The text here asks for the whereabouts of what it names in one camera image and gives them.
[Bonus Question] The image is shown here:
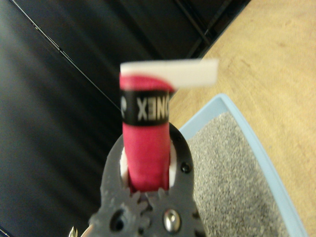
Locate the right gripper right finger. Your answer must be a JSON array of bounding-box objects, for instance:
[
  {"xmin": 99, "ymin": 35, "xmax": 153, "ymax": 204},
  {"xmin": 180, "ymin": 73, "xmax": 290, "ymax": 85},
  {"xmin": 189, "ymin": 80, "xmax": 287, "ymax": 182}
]
[{"xmin": 148, "ymin": 124, "xmax": 206, "ymax": 237}]

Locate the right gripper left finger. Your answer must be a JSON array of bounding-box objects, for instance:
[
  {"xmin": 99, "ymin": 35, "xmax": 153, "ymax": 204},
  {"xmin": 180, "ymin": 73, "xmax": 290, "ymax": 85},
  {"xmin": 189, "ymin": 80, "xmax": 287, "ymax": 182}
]
[{"xmin": 89, "ymin": 134, "xmax": 149, "ymax": 237}]

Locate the white scoop with red handle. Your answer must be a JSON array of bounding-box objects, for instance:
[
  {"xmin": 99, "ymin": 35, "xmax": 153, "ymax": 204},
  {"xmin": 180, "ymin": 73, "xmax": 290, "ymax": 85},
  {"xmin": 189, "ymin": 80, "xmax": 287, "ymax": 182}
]
[{"xmin": 119, "ymin": 58, "xmax": 220, "ymax": 194}]

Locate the blue litter tray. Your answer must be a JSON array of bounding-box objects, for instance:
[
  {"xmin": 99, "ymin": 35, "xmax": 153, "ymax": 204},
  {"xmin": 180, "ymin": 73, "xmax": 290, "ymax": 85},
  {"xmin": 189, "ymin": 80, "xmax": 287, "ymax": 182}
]
[{"xmin": 178, "ymin": 93, "xmax": 310, "ymax": 237}]

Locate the black curtain stand pole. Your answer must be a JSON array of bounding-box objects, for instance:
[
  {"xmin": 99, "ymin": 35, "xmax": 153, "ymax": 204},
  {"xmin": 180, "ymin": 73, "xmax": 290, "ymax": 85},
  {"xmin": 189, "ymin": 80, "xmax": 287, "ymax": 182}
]
[{"xmin": 174, "ymin": 0, "xmax": 212, "ymax": 47}]

